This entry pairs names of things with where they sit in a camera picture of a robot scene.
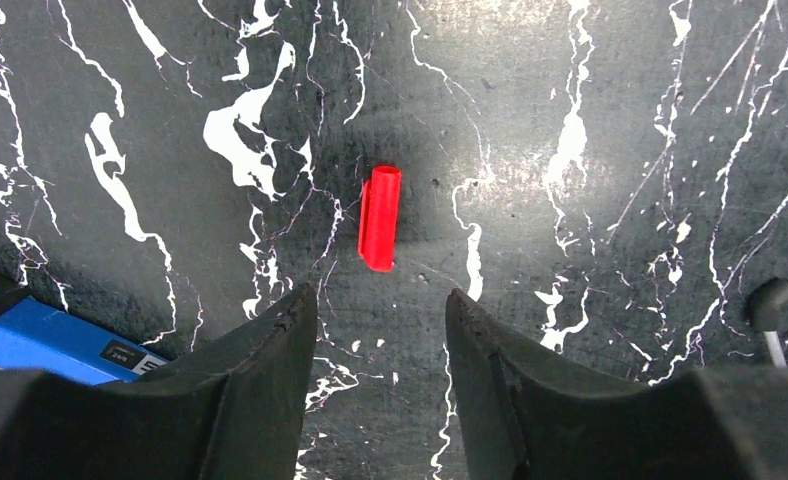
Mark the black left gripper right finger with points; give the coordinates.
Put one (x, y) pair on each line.
(527, 412)

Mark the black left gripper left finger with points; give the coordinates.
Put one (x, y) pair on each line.
(233, 409)

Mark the red marker cap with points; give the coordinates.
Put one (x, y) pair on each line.
(379, 217)

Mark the metal whiteboard stand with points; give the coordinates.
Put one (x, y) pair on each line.
(764, 309)

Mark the blue plastic clip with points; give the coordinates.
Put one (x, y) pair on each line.
(37, 336)

